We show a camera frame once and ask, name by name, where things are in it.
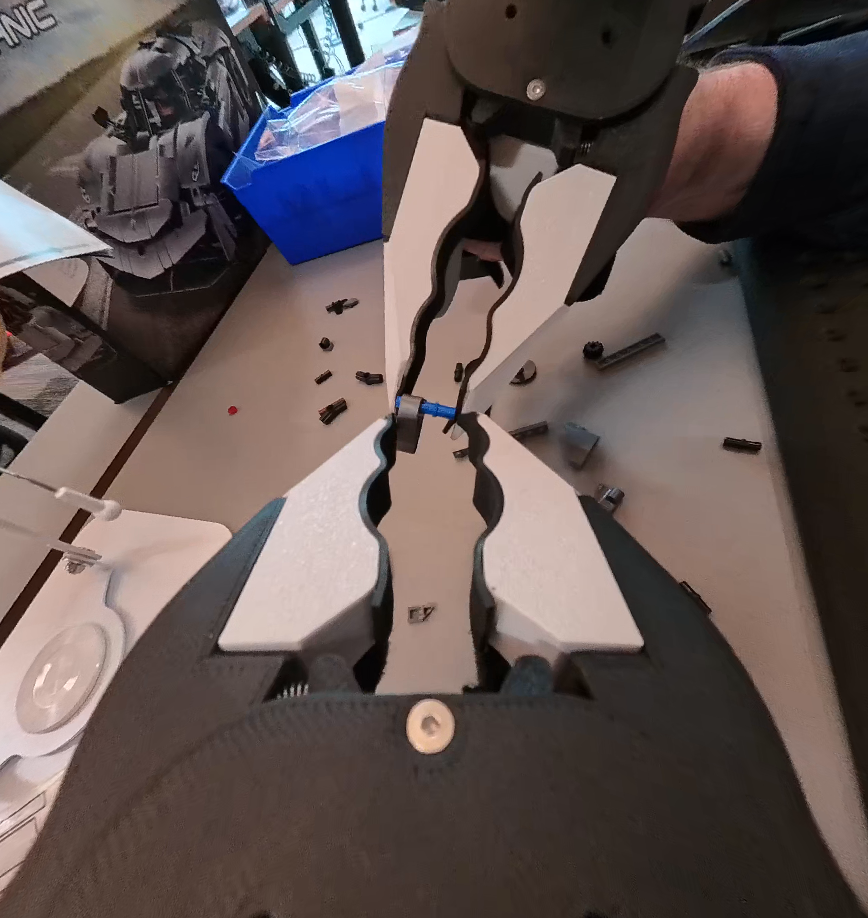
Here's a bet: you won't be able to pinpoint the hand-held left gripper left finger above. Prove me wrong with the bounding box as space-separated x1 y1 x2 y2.
217 416 401 674

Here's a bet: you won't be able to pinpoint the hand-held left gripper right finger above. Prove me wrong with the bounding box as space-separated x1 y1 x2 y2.
463 413 654 664

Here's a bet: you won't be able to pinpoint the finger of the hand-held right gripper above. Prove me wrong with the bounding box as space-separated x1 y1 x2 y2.
382 117 492 404
443 164 618 436

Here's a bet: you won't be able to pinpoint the dark grey triangular beam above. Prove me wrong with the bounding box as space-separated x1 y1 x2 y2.
394 394 425 455

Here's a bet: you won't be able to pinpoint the person's right forearm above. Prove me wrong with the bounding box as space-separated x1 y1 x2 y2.
645 39 868 246

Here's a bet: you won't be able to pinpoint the blue plastic bin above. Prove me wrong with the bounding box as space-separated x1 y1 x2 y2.
221 68 406 266

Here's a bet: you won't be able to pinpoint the silver curved panel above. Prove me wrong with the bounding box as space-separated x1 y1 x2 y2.
557 422 600 471

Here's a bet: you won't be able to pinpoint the long grey beam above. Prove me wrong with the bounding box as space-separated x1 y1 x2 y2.
595 333 667 372

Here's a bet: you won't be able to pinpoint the clear plastic bags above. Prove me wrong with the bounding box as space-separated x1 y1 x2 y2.
251 54 415 155

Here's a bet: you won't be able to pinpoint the dark background shelving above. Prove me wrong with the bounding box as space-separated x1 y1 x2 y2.
222 0 435 90

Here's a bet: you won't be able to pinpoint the clear round lens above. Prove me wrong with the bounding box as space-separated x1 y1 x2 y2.
14 623 114 736

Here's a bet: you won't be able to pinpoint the dark printed cardboard box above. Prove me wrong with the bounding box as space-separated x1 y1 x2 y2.
0 0 273 404

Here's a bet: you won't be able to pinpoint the black perforated mat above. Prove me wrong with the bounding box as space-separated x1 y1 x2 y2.
731 237 868 918

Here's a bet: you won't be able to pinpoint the white sticker sheet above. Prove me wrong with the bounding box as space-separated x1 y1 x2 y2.
0 785 65 908

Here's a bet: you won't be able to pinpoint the white instruction booklet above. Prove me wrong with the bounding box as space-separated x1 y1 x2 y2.
0 164 114 291

